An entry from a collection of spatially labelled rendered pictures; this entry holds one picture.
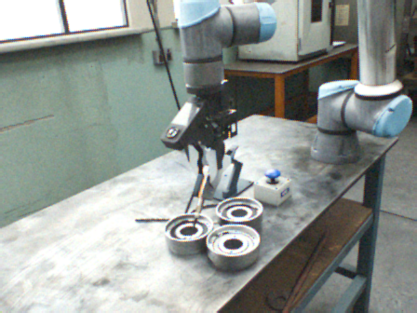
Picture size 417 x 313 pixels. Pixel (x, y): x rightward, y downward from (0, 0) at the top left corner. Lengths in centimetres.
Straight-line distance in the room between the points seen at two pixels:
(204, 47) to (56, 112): 174
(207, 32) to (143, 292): 47
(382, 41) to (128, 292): 79
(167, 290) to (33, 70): 174
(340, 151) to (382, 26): 37
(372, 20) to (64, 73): 177
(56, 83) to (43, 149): 38
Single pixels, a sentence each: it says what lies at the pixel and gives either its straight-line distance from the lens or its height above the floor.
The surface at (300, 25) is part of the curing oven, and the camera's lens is 295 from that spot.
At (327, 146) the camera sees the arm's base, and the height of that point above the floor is 85.
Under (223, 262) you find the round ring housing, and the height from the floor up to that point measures 82.
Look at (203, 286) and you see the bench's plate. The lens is 73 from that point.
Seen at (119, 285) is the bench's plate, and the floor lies 80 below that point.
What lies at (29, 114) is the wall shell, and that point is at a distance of 229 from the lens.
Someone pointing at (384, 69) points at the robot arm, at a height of 109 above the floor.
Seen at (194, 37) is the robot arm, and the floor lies 122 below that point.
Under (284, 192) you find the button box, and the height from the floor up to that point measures 83.
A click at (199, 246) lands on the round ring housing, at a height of 82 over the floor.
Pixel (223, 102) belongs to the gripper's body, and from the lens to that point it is 76.
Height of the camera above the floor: 128
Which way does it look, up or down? 22 degrees down
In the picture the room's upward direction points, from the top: 4 degrees counter-clockwise
